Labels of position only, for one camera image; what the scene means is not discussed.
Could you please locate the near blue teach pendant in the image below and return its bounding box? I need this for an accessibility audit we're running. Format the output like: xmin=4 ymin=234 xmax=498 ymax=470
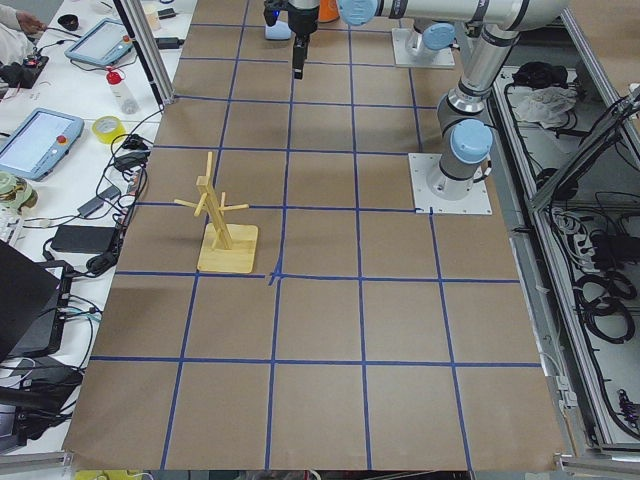
xmin=1 ymin=108 xmax=84 ymax=181

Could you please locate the white crumpled cloth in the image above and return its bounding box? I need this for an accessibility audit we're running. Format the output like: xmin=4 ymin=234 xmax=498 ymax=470
xmin=514 ymin=86 xmax=578 ymax=128

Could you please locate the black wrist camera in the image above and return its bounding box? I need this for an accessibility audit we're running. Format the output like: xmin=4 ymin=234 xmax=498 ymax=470
xmin=263 ymin=0 xmax=283 ymax=27

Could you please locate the wooden cup tree stand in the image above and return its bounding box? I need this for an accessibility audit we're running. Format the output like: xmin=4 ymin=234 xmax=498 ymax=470
xmin=174 ymin=152 xmax=259 ymax=274

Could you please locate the light blue plastic cup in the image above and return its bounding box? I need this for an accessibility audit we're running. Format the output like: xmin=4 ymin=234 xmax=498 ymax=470
xmin=264 ymin=21 xmax=292 ymax=41

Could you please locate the far blue teach pendant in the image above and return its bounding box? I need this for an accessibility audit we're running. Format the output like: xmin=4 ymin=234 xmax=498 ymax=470
xmin=64 ymin=18 xmax=133 ymax=67

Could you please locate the blue teach pendant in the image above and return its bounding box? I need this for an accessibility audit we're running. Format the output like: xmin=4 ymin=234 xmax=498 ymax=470
xmin=1 ymin=108 xmax=84 ymax=181
xmin=64 ymin=18 xmax=133 ymax=67

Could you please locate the red capped squeeze bottle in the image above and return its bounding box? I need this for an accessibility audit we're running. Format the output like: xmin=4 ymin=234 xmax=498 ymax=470
xmin=106 ymin=67 xmax=139 ymax=114

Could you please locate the black laptop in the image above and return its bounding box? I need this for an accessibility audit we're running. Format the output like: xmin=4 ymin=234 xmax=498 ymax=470
xmin=1 ymin=243 xmax=72 ymax=360

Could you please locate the black power adapter brick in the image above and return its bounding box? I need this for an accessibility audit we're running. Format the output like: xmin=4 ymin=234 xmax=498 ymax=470
xmin=51 ymin=225 xmax=116 ymax=254

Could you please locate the yellow tape roll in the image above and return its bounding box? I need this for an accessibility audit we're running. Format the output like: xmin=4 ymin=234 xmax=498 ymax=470
xmin=91 ymin=115 xmax=127 ymax=145

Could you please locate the black bowl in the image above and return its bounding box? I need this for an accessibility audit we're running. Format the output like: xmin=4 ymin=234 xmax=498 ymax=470
xmin=57 ymin=14 xmax=79 ymax=32

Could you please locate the orange can with silver lid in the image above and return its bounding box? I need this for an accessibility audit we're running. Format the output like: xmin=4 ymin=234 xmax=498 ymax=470
xmin=318 ymin=0 xmax=340 ymax=23

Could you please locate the aluminium frame post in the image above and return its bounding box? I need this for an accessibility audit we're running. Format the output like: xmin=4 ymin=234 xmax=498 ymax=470
xmin=113 ymin=0 xmax=175 ymax=107

